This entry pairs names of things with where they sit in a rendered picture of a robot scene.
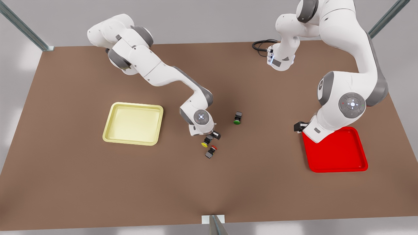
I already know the red tray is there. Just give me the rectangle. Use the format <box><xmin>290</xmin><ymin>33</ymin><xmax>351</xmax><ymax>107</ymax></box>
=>
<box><xmin>302</xmin><ymin>127</ymin><xmax>368</xmax><ymax>173</ymax></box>

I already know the pale yellow tray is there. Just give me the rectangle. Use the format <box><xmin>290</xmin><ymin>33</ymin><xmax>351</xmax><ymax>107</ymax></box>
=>
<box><xmin>103</xmin><ymin>102</ymin><xmax>164</xmax><ymax>146</ymax></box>

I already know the black cable loop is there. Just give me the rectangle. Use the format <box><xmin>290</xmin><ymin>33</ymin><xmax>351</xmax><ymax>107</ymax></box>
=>
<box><xmin>252</xmin><ymin>39</ymin><xmax>279</xmax><ymax>57</ymax></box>

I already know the silver frame post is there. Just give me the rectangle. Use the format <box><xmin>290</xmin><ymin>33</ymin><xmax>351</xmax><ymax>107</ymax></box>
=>
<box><xmin>0</xmin><ymin>1</ymin><xmax>55</xmax><ymax>52</ymax></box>
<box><xmin>368</xmin><ymin>0</ymin><xmax>411</xmax><ymax>39</ymax></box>
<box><xmin>201</xmin><ymin>215</ymin><xmax>229</xmax><ymax>235</ymax></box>

